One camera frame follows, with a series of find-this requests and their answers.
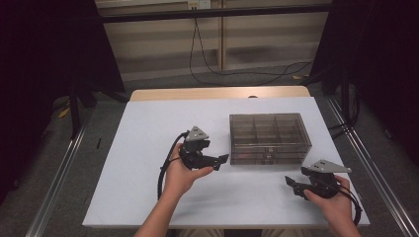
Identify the person's right hand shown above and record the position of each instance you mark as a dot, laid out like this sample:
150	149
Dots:
339	207

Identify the black curtain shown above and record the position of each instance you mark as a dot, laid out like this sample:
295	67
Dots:
49	59
378	49

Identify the metal floor rail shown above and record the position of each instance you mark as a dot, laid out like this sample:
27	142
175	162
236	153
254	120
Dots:
372	164
56	184

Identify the white wall power outlet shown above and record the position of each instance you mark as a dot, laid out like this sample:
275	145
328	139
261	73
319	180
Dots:
199	4

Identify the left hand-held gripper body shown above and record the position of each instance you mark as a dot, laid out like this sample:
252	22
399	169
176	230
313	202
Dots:
194	158

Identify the black horizontal bar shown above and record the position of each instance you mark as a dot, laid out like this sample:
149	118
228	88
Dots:
214	14

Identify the wooden vertical post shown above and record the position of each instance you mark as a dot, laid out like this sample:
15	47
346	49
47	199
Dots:
222	39

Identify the black metal stand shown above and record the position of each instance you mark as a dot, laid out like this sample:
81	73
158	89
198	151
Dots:
75	112
346	98

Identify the yellow tape piece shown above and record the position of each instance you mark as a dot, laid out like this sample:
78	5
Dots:
297	77
64	112

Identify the person's right leg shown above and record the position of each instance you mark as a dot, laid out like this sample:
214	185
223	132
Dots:
285	233

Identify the person's left leg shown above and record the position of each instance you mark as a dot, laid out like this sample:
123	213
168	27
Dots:
201	233

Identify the person's leg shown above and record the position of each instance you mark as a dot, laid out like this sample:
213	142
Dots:
285	233
201	233

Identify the small black floor strip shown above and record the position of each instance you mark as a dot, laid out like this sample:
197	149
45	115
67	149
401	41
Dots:
99	142

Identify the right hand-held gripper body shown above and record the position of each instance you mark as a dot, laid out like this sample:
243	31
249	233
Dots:
324	186

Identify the wooden table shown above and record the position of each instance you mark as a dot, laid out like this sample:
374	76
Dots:
197	93

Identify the smoky transparent organizer box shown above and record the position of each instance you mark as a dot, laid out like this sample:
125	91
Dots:
267	130

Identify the person's left hand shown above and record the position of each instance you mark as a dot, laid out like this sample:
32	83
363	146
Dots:
179	181

